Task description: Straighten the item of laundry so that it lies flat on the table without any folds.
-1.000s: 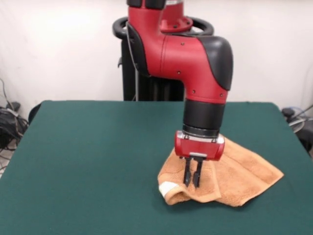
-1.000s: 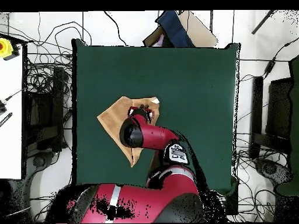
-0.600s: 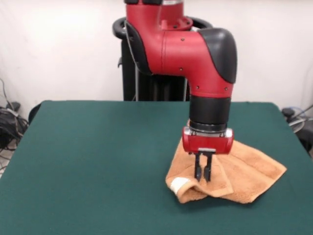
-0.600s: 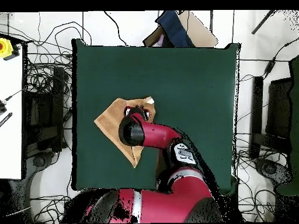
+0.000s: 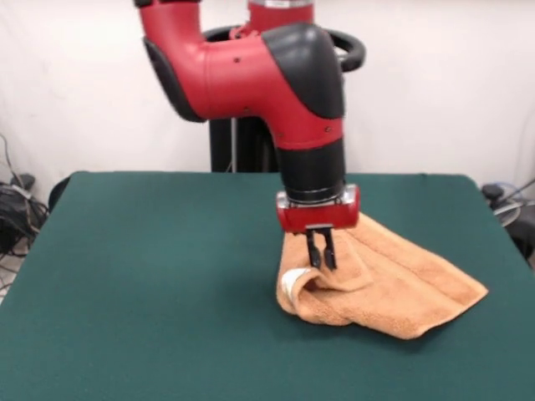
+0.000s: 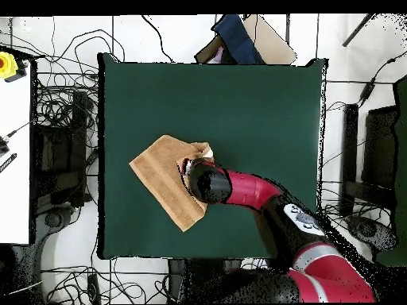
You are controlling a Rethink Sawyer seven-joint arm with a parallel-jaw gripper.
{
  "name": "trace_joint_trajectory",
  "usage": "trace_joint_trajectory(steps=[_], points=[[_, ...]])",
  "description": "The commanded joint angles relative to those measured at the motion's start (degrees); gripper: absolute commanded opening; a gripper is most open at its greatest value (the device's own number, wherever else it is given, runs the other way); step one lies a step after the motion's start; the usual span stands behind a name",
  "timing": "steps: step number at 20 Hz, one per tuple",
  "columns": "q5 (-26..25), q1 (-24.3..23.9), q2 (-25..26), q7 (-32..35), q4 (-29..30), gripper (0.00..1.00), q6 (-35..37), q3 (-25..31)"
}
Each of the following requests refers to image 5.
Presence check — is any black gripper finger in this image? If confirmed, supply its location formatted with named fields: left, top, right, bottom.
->
left=321, top=228, right=339, bottom=272
left=304, top=228, right=325, bottom=267

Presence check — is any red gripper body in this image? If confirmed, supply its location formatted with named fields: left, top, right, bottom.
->
left=275, top=183, right=361, bottom=233

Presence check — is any orange towel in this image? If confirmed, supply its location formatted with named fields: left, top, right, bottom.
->
left=275, top=215, right=490, bottom=342

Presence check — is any dark green table cloth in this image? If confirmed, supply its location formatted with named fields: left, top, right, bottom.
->
left=0, top=170, right=535, bottom=401

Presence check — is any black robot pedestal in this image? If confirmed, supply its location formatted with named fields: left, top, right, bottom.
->
left=200, top=25, right=368, bottom=174

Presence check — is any black cable tangle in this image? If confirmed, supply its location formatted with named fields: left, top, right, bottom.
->
left=0, top=133, right=50, bottom=293

